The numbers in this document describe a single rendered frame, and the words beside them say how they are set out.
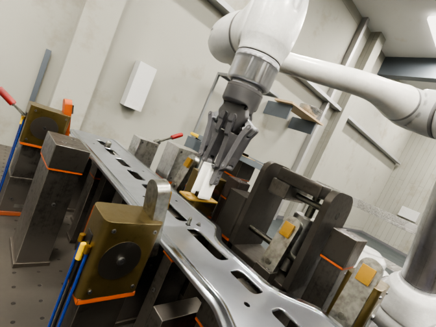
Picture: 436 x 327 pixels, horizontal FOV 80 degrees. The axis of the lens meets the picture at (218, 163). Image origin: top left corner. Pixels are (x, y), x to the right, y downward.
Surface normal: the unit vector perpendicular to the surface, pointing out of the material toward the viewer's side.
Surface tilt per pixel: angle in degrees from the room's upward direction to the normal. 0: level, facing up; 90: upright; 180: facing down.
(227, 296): 0
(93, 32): 90
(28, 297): 0
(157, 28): 90
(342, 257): 90
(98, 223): 90
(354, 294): 78
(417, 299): 73
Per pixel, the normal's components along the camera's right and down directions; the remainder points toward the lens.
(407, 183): -0.72, -0.23
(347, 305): -0.58, -0.40
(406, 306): -0.81, 0.03
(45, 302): 0.40, -0.91
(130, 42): 0.57, 0.33
